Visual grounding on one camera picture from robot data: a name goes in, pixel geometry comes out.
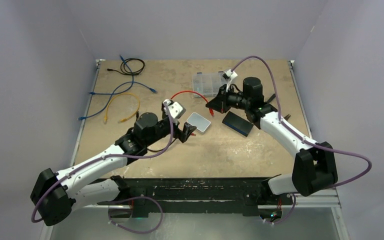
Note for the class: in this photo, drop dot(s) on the black rectangular box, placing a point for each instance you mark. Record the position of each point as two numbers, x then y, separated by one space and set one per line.
237 123

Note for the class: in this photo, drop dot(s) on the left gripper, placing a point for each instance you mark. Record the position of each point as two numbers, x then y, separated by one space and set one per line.
182 135

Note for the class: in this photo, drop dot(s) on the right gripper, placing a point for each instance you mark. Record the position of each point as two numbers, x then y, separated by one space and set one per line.
220 102

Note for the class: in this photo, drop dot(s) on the black mounting base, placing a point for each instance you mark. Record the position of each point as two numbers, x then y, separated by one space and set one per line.
248 196

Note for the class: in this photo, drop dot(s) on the clear plastic organizer box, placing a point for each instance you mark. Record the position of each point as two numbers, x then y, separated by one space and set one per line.
208 84

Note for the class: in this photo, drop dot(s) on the white network switch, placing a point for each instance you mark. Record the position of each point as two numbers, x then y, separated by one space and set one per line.
201 123

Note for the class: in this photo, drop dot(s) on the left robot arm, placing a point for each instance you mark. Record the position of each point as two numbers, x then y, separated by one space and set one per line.
56 194

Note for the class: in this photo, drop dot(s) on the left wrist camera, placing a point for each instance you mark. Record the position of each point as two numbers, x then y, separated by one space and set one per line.
173 108

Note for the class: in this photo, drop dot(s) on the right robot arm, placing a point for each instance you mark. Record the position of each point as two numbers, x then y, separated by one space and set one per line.
314 167

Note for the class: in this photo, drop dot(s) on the hammer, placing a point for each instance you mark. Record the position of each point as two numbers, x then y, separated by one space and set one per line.
271 98

